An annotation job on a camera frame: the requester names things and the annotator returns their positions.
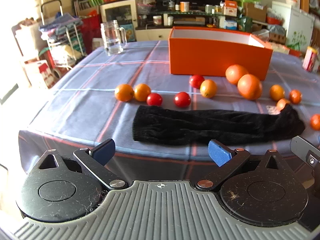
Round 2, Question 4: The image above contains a red yellow-lid canister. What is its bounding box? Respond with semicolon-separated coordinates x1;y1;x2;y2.
302;46;318;72

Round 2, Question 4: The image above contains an orange far left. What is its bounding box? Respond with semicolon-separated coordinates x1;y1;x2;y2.
114;83;134;102

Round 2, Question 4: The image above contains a folding cart with bags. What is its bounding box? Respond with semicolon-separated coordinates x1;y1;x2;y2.
39;0;87;69

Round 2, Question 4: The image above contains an orange near middle tomato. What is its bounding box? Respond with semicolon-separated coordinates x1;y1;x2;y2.
200;79;217;98

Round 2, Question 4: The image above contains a small orange right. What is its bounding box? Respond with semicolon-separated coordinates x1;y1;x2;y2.
269;85;285;102

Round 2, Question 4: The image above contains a small tangerine far right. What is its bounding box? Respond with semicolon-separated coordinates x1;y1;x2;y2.
289;89;303;105

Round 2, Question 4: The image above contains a large orange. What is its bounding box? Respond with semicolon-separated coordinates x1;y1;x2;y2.
225;64;248;85
237;74;263;101

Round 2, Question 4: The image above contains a red tomato left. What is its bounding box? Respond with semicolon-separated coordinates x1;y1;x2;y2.
146;93;163;106

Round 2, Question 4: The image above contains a glass mug jar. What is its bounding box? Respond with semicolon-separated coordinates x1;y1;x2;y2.
100;20;127;55

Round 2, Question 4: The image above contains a red tomato near box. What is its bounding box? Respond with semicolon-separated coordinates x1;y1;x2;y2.
189;75;204;89

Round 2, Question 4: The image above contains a white glass-door cabinet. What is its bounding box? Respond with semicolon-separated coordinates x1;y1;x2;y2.
100;0;138;42

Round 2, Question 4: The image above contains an orange cardboard box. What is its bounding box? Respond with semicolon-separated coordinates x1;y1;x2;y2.
168;27;273;81

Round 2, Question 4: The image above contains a brown cardboard box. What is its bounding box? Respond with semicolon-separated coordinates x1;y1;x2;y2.
244;2;267;22

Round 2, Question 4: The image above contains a large orange front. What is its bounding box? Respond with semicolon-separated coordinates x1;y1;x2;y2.
237;74;263;101

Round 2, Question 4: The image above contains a red tomato middle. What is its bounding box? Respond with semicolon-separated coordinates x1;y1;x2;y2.
174;92;191;108

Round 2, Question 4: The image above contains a tangerine behind sock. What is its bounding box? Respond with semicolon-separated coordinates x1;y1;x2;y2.
276;98;291;111

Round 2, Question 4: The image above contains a black sock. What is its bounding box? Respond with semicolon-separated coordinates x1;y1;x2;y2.
132;105;305;146

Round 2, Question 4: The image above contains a white tv stand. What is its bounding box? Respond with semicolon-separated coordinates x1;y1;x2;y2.
135;11;253;41

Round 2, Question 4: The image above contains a large orange rear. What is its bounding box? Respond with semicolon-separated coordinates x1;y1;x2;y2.
225;64;248;85

